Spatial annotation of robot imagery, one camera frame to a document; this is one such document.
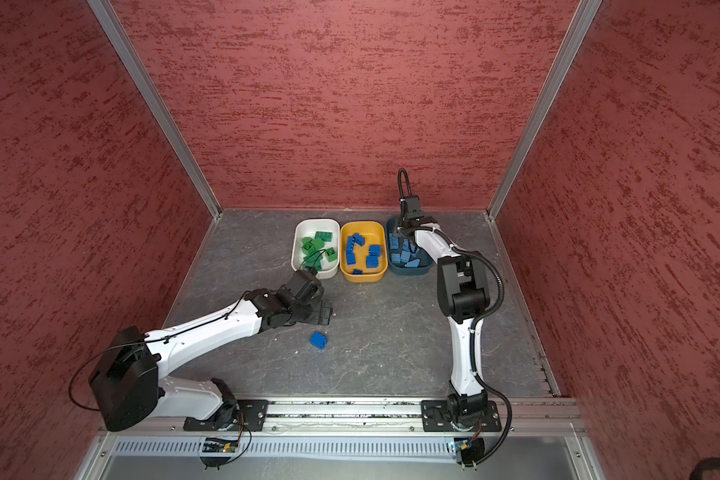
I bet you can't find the light blue lego plate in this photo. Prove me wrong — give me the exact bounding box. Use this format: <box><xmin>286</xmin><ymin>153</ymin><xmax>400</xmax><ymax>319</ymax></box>
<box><xmin>388</xmin><ymin>234</ymin><xmax>403</xmax><ymax>254</ymax></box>

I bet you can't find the green eight-stud lego brick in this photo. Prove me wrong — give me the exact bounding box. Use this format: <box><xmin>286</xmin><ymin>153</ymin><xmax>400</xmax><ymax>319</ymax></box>
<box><xmin>303</xmin><ymin>250</ymin><xmax>324</xmax><ymax>270</ymax></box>

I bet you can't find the dark teal plastic bin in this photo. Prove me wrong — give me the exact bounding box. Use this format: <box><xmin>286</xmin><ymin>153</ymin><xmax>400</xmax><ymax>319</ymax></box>
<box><xmin>385</xmin><ymin>217</ymin><xmax>433</xmax><ymax>276</ymax></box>

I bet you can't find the green square lego brick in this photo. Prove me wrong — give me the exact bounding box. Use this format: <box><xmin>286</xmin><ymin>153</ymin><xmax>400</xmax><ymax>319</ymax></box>
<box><xmin>301</xmin><ymin>237</ymin><xmax>324</xmax><ymax>254</ymax></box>

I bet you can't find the yellow plastic bin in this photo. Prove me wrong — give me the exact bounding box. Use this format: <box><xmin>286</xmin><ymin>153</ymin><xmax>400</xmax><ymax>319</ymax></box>
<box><xmin>339</xmin><ymin>220</ymin><xmax>389</xmax><ymax>283</ymax></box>

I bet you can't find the dark blue lego brick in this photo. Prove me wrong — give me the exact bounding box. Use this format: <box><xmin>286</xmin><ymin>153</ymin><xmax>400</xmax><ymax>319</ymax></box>
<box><xmin>345</xmin><ymin>235</ymin><xmax>357</xmax><ymax>266</ymax></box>

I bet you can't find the green studded lego brick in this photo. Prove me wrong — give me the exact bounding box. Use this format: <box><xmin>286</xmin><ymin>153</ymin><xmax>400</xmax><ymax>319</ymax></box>
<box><xmin>314</xmin><ymin>231</ymin><xmax>333</xmax><ymax>242</ymax></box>

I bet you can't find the white plastic bin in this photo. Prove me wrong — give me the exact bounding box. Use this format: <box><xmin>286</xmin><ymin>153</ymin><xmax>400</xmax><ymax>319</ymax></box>
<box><xmin>291</xmin><ymin>218</ymin><xmax>341</xmax><ymax>279</ymax></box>

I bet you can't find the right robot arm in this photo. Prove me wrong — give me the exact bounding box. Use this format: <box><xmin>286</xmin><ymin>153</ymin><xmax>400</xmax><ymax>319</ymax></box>
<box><xmin>394</xmin><ymin>194</ymin><xmax>505</xmax><ymax>430</ymax></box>

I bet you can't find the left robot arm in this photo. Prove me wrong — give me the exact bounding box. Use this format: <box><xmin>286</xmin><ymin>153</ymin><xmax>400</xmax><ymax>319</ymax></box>
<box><xmin>88</xmin><ymin>267</ymin><xmax>332</xmax><ymax>432</ymax></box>

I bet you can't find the dark blue square lego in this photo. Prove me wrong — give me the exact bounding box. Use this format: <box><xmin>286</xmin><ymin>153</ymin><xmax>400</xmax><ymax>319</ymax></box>
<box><xmin>309</xmin><ymin>332</ymin><xmax>328</xmax><ymax>350</ymax></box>

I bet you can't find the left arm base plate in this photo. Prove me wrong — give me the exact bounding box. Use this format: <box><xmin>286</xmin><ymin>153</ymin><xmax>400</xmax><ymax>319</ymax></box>
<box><xmin>183</xmin><ymin>399</ymin><xmax>270</xmax><ymax>433</ymax></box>

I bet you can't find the right aluminium corner post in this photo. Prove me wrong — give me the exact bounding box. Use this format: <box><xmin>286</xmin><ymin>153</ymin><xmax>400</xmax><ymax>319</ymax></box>
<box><xmin>487</xmin><ymin>0</ymin><xmax>602</xmax><ymax>222</ymax></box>

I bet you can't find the aluminium corner post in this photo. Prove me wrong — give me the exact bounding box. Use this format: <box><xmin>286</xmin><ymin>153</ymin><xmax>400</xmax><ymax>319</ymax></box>
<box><xmin>487</xmin><ymin>0</ymin><xmax>602</xmax><ymax>222</ymax></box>
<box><xmin>87</xmin><ymin>0</ymin><xmax>223</xmax><ymax>222</ymax></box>

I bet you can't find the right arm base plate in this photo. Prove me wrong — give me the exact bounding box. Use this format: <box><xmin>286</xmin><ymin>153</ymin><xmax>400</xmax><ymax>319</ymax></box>
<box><xmin>420</xmin><ymin>400</ymin><xmax>502</xmax><ymax>433</ymax></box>

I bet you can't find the aluminium front rail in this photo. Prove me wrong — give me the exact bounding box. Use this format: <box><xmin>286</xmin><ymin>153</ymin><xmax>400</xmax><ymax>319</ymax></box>
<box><xmin>98</xmin><ymin>395</ymin><xmax>586</xmax><ymax>439</ymax></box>

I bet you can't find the left aluminium corner post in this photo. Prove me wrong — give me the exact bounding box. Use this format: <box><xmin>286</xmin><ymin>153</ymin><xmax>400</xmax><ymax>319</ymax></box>
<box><xmin>87</xmin><ymin>0</ymin><xmax>223</xmax><ymax>222</ymax></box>

